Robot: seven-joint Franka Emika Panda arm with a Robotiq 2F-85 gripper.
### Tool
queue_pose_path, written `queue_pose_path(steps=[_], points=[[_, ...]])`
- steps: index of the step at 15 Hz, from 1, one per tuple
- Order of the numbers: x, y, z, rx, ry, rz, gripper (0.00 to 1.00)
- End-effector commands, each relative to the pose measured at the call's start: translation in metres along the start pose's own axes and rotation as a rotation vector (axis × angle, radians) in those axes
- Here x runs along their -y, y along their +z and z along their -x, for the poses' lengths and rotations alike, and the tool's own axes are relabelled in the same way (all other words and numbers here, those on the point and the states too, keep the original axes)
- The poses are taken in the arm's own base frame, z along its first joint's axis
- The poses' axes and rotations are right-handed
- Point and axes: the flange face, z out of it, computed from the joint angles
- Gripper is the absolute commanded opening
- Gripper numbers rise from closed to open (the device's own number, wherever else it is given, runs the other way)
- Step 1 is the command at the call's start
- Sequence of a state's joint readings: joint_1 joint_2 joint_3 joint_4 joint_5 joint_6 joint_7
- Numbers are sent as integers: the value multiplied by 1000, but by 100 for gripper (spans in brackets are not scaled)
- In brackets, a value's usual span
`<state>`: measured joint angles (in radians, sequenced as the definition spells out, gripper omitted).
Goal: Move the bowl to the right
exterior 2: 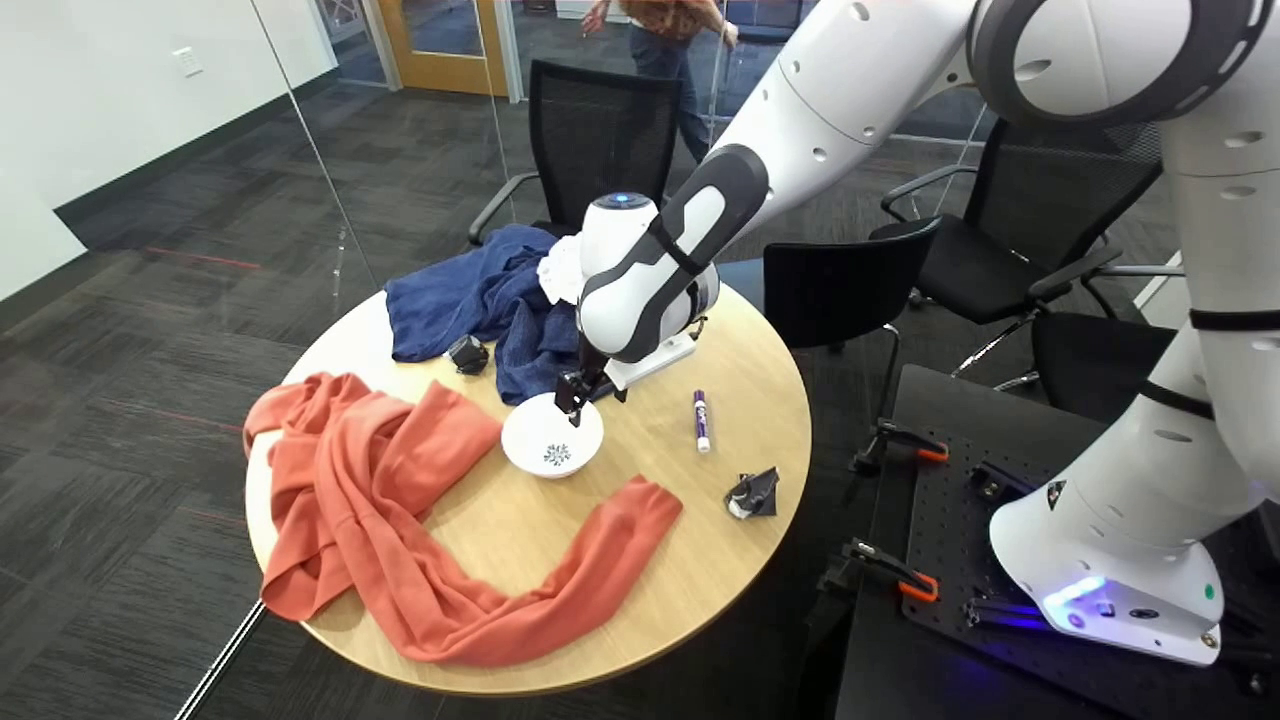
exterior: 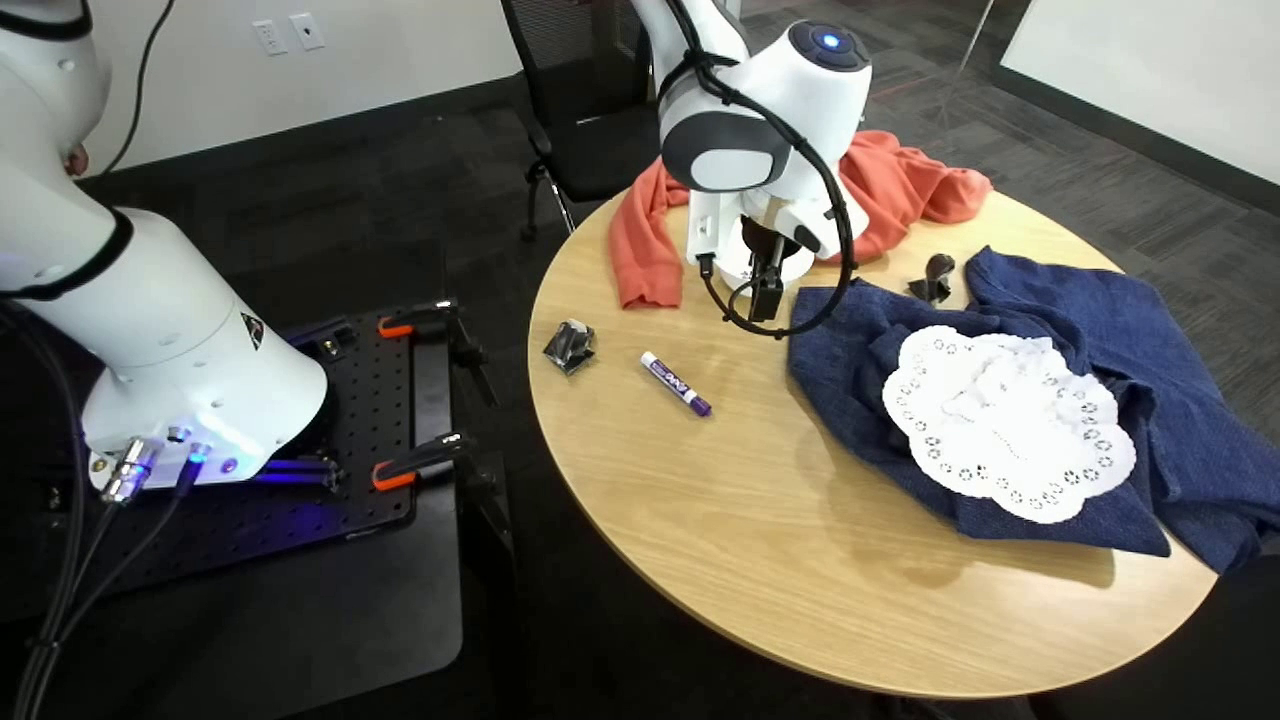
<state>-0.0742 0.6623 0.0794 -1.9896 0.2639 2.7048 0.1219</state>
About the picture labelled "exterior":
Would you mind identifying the black wall cable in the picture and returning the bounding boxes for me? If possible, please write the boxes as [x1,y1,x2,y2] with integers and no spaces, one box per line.
[98,0,178,178]

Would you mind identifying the grey base cable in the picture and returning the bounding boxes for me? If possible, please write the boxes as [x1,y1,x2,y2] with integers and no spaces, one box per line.
[8,446,151,720]

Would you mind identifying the black office chair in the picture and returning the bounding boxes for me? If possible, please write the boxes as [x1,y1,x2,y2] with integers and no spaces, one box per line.
[499,0,670,231]

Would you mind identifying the small black clip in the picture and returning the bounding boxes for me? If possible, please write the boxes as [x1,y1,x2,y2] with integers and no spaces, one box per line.
[909,248,960,304]

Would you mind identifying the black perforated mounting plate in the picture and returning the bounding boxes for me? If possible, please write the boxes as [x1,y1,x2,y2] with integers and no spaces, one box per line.
[271,307,462,545]

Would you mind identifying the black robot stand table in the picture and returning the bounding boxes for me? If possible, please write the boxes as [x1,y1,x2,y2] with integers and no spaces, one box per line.
[0,304,470,720]

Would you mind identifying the black base cable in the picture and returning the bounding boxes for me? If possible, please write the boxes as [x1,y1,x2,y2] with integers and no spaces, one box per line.
[31,458,203,720]

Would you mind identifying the orange cloth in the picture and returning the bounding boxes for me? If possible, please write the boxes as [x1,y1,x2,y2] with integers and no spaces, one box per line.
[606,128,997,312]

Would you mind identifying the dark blue cloth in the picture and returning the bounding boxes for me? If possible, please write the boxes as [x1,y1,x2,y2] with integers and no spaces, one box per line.
[787,244,1280,576]

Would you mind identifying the orange black clamp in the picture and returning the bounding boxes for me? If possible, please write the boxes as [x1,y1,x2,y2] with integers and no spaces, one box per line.
[367,430,470,502]
[370,295,462,344]

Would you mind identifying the purple white marker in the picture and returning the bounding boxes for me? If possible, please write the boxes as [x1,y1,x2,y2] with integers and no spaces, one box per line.
[634,350,717,421]

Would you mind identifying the black binder clip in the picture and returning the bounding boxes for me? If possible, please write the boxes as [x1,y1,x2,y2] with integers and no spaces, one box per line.
[540,318,598,375]

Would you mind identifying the white paper doily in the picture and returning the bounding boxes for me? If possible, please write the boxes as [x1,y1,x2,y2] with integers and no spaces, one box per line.
[879,320,1139,530]

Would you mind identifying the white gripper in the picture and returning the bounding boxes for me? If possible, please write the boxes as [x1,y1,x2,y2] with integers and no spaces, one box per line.
[682,178,872,323]

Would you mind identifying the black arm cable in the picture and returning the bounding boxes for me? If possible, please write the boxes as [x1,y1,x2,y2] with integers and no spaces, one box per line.
[655,0,861,344]

